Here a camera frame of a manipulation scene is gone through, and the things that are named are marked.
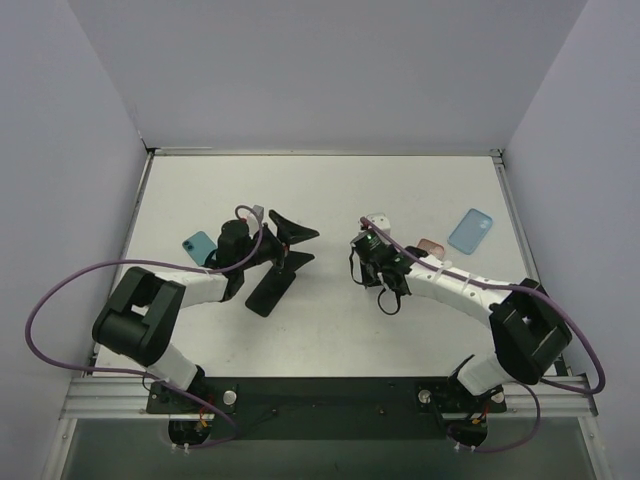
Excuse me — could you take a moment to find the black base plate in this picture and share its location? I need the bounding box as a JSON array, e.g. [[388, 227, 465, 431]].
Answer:
[[144, 375, 509, 441]]

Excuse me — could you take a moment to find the teal smartphone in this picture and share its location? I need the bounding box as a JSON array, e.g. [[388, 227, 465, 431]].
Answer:
[[182, 230, 217, 267]]

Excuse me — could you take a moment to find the black smartphone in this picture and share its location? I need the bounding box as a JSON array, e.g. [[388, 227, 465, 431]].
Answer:
[[245, 267, 296, 318]]

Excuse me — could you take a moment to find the light blue phone case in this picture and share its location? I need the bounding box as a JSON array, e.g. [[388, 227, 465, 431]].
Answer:
[[447, 208, 493, 255]]

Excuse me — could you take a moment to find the aluminium front rail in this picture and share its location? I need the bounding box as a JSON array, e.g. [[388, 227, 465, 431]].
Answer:
[[59, 374, 599, 420]]

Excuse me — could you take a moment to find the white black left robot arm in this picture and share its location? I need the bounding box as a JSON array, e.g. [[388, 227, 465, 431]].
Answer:
[[92, 208, 319, 412]]

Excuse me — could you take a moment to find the phone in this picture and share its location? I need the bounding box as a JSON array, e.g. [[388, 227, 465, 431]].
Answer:
[[417, 238, 445, 261]]

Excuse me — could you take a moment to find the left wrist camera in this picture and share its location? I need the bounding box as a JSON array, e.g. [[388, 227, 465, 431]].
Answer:
[[245, 205, 264, 227]]

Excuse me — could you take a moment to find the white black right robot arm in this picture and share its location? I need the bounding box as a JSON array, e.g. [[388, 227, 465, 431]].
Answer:
[[351, 229, 572, 397]]

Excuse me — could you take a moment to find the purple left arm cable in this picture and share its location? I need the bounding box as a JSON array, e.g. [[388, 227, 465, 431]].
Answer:
[[25, 203, 266, 449]]

